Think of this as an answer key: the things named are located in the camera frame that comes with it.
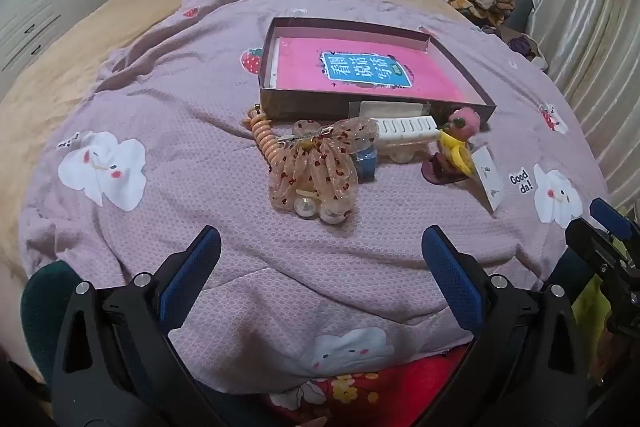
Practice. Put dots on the shallow cardboard box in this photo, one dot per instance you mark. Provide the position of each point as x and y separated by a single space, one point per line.
300 104

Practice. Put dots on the pink book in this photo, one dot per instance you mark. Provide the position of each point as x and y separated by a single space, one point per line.
300 67

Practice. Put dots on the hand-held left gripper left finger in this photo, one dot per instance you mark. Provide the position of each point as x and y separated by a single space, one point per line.
192 272

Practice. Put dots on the sheer dotted bow hair clip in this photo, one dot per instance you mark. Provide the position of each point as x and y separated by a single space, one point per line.
320 167

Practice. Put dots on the purple printed blanket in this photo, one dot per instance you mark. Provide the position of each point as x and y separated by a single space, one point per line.
175 107

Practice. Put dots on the pink fluffy hair clip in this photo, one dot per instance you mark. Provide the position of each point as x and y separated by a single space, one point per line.
465 121

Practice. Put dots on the white claw hair clip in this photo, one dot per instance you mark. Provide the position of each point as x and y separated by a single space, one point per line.
405 129

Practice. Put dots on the red floral clothing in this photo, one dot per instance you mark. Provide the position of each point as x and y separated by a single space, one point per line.
400 387

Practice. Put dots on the cream curtain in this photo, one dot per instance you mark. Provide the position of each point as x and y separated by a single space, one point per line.
585 32

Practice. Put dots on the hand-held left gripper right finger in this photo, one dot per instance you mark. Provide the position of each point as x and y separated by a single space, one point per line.
452 277

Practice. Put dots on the small blue box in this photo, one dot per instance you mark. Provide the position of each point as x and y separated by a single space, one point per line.
367 164

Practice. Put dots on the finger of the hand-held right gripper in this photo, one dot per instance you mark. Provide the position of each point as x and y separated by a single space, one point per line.
609 214
575 272

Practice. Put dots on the yellow-green cloth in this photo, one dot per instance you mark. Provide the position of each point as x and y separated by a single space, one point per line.
590 302

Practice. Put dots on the yellow hoop earring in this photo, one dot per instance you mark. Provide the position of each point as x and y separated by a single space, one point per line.
462 161
447 140

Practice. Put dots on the maroon snap hair clip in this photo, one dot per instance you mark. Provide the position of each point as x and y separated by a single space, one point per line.
440 174

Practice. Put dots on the white earring card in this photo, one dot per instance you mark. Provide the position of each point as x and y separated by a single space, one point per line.
487 179

